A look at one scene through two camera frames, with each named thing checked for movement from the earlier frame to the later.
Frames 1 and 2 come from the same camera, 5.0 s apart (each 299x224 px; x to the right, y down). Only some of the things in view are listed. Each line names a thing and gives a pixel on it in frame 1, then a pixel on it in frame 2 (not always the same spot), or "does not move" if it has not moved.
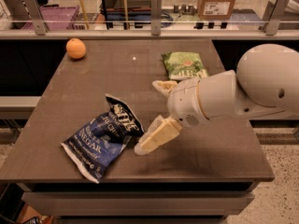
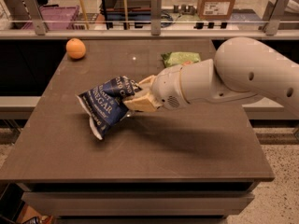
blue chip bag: x=102 y=139 to x=106 y=104
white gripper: x=184 y=103 to x=166 y=86
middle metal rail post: x=156 y=13 does not move
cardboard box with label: x=217 y=2 does not move
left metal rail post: x=31 y=2 does not move
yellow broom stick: x=83 y=7 does not move
